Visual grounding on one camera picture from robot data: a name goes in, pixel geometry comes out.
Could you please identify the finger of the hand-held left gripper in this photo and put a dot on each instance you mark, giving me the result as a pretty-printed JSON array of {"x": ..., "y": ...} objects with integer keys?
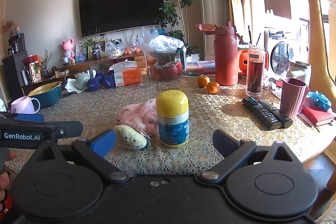
[
  {"x": 69, "y": 129},
  {"x": 29, "y": 118}
]

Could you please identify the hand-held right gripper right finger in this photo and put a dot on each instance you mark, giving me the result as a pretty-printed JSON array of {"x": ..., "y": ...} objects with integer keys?
[{"x": 223, "y": 141}]

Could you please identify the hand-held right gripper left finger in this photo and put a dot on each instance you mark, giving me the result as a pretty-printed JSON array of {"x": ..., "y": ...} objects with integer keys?
[{"x": 103, "y": 143}]

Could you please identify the green plush toy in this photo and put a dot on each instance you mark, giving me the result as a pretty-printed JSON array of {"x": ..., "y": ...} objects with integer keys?
[{"x": 128, "y": 136}]

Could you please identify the pink fluffy slipper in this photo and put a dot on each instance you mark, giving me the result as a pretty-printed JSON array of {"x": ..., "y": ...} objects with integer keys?
[{"x": 136, "y": 113}]

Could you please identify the yellow cap supplement bottle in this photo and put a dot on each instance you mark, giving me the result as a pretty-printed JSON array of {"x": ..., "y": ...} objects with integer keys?
[{"x": 172, "y": 108}]

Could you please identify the person's left hand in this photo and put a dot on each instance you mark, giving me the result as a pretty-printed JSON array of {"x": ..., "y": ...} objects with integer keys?
[{"x": 4, "y": 184}]

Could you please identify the lavender mug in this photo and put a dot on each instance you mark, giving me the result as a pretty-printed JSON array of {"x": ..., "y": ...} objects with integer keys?
[{"x": 22, "y": 106}]

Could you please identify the teal bowl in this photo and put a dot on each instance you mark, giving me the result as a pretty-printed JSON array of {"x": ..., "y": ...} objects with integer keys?
[{"x": 47, "y": 100}]

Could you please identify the yellow colander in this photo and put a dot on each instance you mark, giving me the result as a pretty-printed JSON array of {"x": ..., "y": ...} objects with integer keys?
[{"x": 44, "y": 88}]

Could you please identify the silver thermos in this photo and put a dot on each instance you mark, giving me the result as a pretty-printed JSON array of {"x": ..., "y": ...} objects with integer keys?
[{"x": 25, "y": 77}]

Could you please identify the white cloth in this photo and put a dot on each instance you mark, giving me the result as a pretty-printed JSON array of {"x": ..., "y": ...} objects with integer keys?
[{"x": 71, "y": 86}]

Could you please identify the black remote control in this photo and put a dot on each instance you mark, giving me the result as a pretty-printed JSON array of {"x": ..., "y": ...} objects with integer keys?
[
  {"x": 278, "y": 113},
  {"x": 260, "y": 113}
]

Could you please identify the illustrated book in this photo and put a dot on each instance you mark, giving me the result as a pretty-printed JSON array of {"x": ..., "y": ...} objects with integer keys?
[{"x": 35, "y": 72}]

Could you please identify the black cabinet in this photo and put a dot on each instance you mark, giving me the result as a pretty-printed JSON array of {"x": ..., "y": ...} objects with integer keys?
[{"x": 13, "y": 71}]

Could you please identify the green cap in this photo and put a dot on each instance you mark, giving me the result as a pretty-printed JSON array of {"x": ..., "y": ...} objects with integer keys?
[{"x": 82, "y": 81}]

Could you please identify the vase with twigs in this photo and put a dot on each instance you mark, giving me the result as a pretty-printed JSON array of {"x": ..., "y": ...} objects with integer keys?
[{"x": 46, "y": 66}]

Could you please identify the orange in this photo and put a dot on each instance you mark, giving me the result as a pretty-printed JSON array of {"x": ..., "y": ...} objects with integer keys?
[
  {"x": 203, "y": 81},
  {"x": 213, "y": 87}
]

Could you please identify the red box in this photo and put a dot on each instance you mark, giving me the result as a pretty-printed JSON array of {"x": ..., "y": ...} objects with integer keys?
[{"x": 31, "y": 59}]

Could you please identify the wooden television stand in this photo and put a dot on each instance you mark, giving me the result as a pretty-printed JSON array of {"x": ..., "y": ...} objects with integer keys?
[{"x": 86, "y": 64}]

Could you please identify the orange white tissue box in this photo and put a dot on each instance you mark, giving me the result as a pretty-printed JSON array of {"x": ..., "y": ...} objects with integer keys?
[{"x": 126, "y": 75}]

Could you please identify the black coffee machine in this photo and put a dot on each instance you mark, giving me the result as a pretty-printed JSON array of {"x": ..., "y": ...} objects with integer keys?
[{"x": 15, "y": 43}]

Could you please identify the glass bottle with dark tea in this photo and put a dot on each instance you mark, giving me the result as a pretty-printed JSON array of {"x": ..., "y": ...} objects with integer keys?
[{"x": 255, "y": 71}]

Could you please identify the colourful plastic box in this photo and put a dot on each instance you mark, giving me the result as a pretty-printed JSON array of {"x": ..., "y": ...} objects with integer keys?
[{"x": 199, "y": 67}]

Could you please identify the clear drinking glass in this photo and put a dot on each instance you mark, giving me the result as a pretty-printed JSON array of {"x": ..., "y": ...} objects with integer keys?
[{"x": 143, "y": 77}]

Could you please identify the pink bear doll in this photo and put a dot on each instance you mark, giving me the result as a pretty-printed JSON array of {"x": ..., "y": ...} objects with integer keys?
[{"x": 68, "y": 50}]

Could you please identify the pink ribbed cup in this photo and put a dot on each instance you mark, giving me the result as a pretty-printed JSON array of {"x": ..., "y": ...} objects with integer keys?
[{"x": 292, "y": 98}]

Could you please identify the orange stool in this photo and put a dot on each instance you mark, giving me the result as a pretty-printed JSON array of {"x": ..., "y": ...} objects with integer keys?
[{"x": 242, "y": 60}]

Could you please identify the red water bottle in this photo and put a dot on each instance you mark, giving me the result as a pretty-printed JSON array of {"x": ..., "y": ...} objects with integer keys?
[{"x": 227, "y": 56}]

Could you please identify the red fruit basket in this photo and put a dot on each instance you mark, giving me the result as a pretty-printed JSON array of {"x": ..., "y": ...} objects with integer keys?
[{"x": 169, "y": 71}]

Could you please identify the plastic bag of fruit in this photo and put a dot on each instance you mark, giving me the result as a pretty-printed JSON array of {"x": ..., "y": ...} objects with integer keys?
[{"x": 115, "y": 49}]

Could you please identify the pink flower bouquet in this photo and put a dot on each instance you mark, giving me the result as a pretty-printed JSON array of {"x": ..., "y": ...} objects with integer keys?
[{"x": 8, "y": 27}]

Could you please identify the red notebook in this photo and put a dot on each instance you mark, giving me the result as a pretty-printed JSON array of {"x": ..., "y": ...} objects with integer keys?
[{"x": 316, "y": 115}]

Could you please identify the plastic bag of oranges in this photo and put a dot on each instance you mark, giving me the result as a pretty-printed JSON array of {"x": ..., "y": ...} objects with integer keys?
[{"x": 132, "y": 48}]

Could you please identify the white grey jug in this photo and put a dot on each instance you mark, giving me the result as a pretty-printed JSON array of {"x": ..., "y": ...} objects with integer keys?
[{"x": 298, "y": 71}]

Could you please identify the white washing machine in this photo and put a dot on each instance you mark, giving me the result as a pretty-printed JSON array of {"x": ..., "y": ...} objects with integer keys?
[{"x": 282, "y": 53}]

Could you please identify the clear plastic bag with bowl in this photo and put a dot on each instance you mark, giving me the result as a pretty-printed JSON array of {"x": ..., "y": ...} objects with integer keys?
[{"x": 164, "y": 44}]

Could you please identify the black television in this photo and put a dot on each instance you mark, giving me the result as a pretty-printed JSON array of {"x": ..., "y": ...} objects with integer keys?
[{"x": 120, "y": 7}]

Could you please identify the white standing air conditioner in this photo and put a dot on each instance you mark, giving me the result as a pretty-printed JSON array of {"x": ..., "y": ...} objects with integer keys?
[{"x": 210, "y": 3}]

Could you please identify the yellow giraffe toy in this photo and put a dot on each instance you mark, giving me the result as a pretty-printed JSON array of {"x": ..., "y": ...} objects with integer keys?
[{"x": 316, "y": 29}]

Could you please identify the photo frame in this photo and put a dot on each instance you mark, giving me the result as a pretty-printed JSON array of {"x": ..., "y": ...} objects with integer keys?
[{"x": 101, "y": 47}]

